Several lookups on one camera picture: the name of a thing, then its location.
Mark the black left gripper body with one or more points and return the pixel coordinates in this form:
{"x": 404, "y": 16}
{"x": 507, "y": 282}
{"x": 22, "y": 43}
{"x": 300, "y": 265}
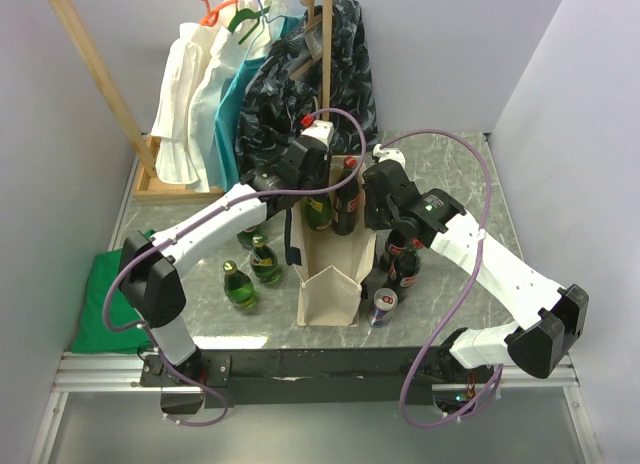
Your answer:
{"x": 321, "y": 180}

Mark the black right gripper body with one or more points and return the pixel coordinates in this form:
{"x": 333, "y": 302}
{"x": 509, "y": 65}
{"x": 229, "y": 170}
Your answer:
{"x": 378, "y": 216}

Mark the green glass bottle yellow label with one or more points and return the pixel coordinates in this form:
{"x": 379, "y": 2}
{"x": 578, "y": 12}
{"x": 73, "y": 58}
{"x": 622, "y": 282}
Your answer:
{"x": 318, "y": 212}

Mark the dark cola bottle red cap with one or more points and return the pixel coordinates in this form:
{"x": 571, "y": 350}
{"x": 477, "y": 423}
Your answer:
{"x": 346, "y": 202}

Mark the beige canvas tote bag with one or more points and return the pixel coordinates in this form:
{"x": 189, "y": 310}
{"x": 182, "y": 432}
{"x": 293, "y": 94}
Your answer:
{"x": 331, "y": 269}

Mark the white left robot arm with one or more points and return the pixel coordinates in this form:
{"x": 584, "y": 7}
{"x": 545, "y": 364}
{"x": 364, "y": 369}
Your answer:
{"x": 153, "y": 287}

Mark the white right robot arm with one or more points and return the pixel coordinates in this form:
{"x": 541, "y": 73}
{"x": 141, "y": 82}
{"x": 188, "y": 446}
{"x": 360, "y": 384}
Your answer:
{"x": 547, "y": 318}

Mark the cola bottle middle red cap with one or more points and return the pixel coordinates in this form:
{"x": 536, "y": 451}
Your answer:
{"x": 394, "y": 245}

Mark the cola bottle front red cap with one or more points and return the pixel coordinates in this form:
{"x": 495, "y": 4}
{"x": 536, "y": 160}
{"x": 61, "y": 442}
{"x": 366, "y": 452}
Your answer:
{"x": 404, "y": 270}

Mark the green bottle back left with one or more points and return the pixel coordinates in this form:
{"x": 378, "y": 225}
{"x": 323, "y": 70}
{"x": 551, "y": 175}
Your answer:
{"x": 245, "y": 237}

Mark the dark patterned shirt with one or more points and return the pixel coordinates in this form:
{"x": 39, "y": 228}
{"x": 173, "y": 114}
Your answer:
{"x": 274, "y": 103}

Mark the silver blue energy drink can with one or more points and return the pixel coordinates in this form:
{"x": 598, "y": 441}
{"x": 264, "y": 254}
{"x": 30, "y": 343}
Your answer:
{"x": 383, "y": 304}

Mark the teal shirt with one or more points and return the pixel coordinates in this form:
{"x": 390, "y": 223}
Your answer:
{"x": 239, "y": 66}

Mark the green bottle middle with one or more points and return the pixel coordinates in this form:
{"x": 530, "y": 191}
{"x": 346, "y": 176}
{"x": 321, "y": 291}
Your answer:
{"x": 263, "y": 261}

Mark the pale white blouse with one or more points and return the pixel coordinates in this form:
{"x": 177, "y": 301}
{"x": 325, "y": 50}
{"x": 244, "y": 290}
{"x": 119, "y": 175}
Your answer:
{"x": 206, "y": 100}

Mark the green bottle front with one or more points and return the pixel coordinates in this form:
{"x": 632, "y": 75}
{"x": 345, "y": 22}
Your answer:
{"x": 238, "y": 287}

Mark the wooden hanger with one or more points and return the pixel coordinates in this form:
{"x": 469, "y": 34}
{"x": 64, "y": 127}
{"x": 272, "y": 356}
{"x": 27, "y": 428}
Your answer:
{"x": 312, "y": 52}

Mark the wooden clothes rack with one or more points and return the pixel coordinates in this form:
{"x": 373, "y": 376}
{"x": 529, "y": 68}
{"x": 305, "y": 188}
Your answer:
{"x": 146, "y": 188}

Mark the green hanger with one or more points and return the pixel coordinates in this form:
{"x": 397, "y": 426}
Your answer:
{"x": 247, "y": 21}

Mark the white ruffled shirt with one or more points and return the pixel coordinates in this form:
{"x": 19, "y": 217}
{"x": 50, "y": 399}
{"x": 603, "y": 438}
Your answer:
{"x": 177, "y": 162}

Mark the orange hanger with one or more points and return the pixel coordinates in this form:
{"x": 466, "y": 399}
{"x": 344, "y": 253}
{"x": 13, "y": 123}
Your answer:
{"x": 212, "y": 14}

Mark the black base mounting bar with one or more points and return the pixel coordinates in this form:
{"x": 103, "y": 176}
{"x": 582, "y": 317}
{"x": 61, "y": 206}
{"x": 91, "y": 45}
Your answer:
{"x": 284, "y": 376}

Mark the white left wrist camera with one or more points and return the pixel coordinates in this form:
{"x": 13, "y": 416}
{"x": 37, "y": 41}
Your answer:
{"x": 318, "y": 129}

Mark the blue wire hanger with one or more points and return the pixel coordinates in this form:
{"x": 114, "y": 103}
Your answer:
{"x": 271, "y": 19}

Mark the aluminium rail frame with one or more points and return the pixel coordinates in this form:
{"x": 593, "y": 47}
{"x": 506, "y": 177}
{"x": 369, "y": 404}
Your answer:
{"x": 300, "y": 406}

